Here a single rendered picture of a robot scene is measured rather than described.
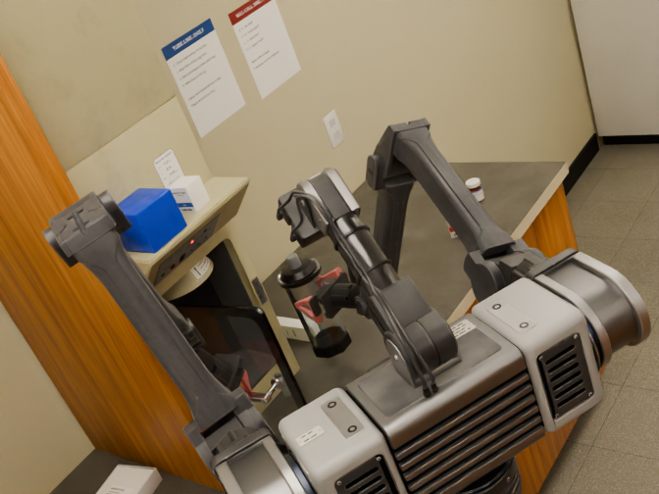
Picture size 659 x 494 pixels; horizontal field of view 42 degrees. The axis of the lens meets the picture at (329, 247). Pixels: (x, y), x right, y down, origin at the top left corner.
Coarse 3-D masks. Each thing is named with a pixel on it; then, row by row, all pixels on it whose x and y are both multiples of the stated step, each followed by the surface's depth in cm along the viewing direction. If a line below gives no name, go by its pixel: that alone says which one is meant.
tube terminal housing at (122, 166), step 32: (128, 128) 175; (160, 128) 181; (96, 160) 169; (128, 160) 175; (192, 160) 188; (96, 192) 169; (128, 192) 175; (192, 256) 189; (160, 288) 183; (288, 352) 215
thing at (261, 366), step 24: (192, 312) 171; (216, 312) 168; (240, 312) 164; (216, 336) 173; (240, 336) 169; (264, 336) 165; (264, 360) 170; (264, 384) 174; (288, 384) 170; (264, 408) 179; (288, 408) 175
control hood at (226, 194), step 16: (208, 192) 186; (224, 192) 183; (240, 192) 185; (208, 208) 178; (224, 208) 183; (192, 224) 174; (224, 224) 192; (176, 240) 171; (144, 256) 169; (160, 256) 168; (144, 272) 169
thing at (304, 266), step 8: (288, 256) 202; (296, 256) 201; (288, 264) 202; (296, 264) 201; (304, 264) 202; (312, 264) 202; (288, 272) 201; (296, 272) 200; (304, 272) 199; (288, 280) 200
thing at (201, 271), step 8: (200, 264) 195; (208, 264) 197; (192, 272) 193; (200, 272) 194; (208, 272) 196; (184, 280) 192; (192, 280) 193; (200, 280) 193; (176, 288) 192; (184, 288) 192; (192, 288) 192; (168, 296) 192; (176, 296) 192
